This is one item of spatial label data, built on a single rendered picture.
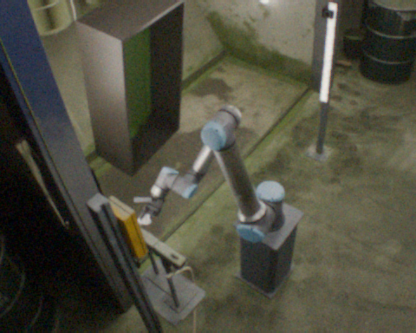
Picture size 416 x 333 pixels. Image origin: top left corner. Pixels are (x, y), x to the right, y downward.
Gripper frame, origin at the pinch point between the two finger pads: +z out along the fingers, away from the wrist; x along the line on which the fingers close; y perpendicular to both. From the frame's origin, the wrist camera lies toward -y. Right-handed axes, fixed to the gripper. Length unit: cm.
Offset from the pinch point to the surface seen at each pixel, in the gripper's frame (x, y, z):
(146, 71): 67, -64, -85
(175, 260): -61, 34, -11
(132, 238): -89, 20, -18
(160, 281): -31.0, 30.4, 11.6
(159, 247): -57, 25, -11
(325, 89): 90, 62, -137
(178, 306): -40, 44, 14
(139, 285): -64, 27, 6
